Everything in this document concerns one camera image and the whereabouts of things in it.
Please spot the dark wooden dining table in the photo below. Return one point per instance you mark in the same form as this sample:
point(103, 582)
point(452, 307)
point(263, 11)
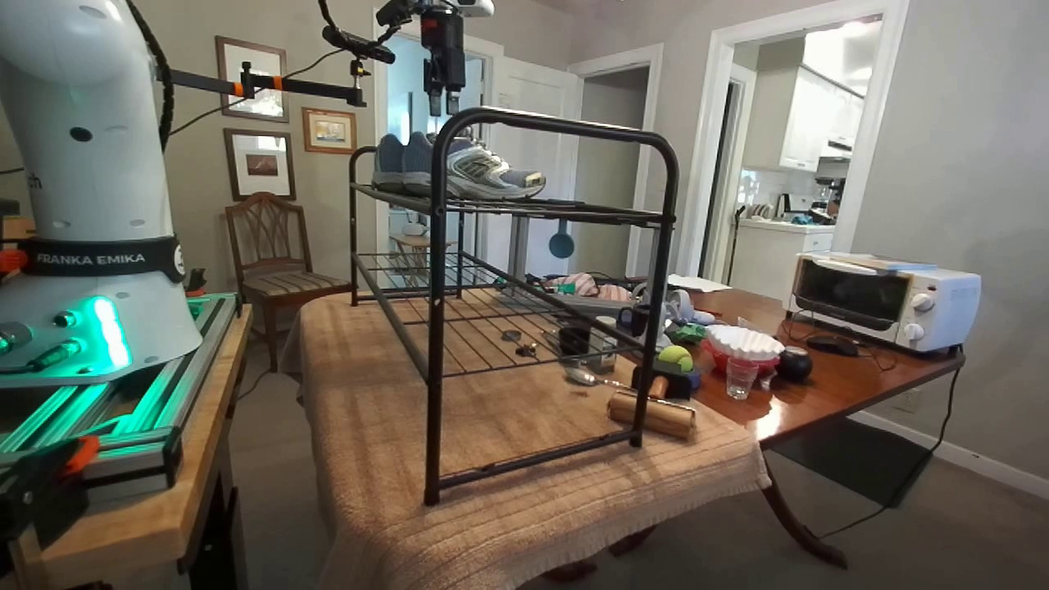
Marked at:
point(864, 382)

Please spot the white bowl red rim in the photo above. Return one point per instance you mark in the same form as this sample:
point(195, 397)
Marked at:
point(744, 344)

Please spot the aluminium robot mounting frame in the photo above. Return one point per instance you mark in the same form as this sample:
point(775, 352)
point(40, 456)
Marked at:
point(108, 409)

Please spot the round wooden block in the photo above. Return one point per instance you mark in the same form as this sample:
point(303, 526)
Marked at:
point(649, 418)

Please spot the white kitchen counter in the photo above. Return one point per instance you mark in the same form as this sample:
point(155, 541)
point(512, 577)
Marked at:
point(782, 258)

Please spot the black measuring cup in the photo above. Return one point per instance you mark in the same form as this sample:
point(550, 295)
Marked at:
point(574, 339)

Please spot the clear plastic cup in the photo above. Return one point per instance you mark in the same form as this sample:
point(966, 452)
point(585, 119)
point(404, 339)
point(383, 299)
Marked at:
point(743, 378)

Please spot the beige woven tablecloth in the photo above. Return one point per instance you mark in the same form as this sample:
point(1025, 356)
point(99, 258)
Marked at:
point(382, 491)

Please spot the white toaster oven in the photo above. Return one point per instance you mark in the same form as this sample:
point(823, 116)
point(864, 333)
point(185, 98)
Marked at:
point(937, 307)

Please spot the black stereo camera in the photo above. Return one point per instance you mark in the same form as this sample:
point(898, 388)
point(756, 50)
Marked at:
point(354, 44)

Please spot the small wooden framed picture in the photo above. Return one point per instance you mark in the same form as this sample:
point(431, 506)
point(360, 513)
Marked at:
point(328, 128)

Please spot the yellow tennis ball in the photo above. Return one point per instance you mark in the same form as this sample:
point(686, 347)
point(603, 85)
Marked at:
point(676, 359)

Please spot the green toy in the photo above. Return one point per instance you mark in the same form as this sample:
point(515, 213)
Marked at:
point(686, 333)

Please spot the dark framed landscape print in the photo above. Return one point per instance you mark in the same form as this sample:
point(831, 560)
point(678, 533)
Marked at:
point(260, 166)

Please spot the black orange clamp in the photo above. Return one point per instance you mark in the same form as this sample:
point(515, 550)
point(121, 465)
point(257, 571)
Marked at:
point(43, 479)

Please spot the tall framed picture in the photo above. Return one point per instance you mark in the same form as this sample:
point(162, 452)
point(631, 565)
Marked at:
point(250, 75)

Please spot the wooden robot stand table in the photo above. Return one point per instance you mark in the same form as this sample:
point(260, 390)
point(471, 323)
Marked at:
point(163, 513)

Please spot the pink striped cloth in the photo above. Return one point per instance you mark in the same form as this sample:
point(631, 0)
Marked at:
point(585, 285)

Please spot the white kitchen wall cabinets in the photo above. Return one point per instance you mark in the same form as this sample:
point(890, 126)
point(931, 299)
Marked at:
point(821, 119)

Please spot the dark wooden chair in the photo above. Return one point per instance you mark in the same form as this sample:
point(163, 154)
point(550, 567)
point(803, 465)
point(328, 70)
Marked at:
point(285, 285)

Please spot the black mug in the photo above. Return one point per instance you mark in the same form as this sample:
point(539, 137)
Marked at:
point(631, 319)

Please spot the black metal shoe rack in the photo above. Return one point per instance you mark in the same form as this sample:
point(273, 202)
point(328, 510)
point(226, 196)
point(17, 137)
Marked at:
point(432, 330)

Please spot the white panel door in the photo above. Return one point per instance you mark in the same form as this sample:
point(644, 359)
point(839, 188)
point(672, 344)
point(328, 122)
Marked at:
point(536, 132)

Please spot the blue round paddle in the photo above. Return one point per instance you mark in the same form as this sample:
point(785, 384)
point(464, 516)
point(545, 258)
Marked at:
point(560, 239)

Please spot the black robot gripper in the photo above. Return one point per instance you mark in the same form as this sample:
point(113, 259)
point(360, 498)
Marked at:
point(444, 50)

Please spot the round metal lid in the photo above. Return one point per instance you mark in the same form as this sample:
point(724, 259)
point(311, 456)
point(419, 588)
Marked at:
point(580, 378)

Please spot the small black round container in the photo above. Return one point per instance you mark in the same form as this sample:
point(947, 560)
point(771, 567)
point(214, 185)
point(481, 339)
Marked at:
point(793, 366)

